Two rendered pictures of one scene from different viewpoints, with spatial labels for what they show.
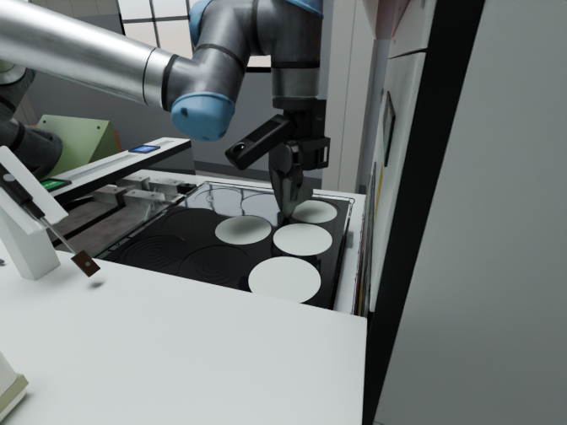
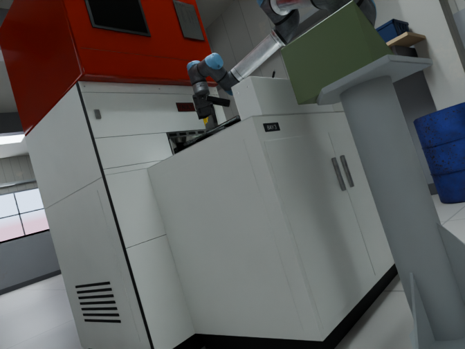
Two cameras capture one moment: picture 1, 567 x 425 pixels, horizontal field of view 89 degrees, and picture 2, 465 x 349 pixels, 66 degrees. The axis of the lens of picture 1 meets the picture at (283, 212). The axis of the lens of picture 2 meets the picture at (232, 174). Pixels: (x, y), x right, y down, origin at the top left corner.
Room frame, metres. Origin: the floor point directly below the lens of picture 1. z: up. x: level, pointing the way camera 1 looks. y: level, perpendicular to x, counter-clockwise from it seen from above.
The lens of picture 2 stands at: (2.02, 0.73, 0.59)
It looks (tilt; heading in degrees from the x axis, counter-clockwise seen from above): 4 degrees up; 205
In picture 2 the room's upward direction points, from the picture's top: 17 degrees counter-clockwise
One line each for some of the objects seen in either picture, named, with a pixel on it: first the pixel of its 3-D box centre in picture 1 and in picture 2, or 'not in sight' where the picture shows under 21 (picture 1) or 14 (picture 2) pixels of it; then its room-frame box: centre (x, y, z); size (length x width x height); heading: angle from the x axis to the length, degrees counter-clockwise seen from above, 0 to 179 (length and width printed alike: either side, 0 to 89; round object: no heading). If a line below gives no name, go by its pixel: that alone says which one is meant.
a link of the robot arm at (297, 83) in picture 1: (294, 83); (201, 88); (0.49, -0.02, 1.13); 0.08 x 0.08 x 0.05
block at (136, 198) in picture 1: (144, 199); not in sight; (0.58, 0.31, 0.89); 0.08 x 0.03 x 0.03; 73
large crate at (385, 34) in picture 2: not in sight; (380, 41); (-1.66, 0.87, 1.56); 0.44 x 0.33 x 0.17; 67
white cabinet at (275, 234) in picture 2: not in sight; (292, 219); (0.40, 0.19, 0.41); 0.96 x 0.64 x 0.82; 163
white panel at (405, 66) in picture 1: (384, 144); (169, 123); (0.57, -0.20, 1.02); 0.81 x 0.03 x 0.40; 163
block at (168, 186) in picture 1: (167, 185); not in sight; (0.66, 0.29, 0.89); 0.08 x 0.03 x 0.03; 73
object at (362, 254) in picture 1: (364, 244); (205, 143); (0.40, -0.13, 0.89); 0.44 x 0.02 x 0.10; 163
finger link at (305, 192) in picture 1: (299, 196); not in sight; (0.48, -0.03, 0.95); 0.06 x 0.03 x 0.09; 122
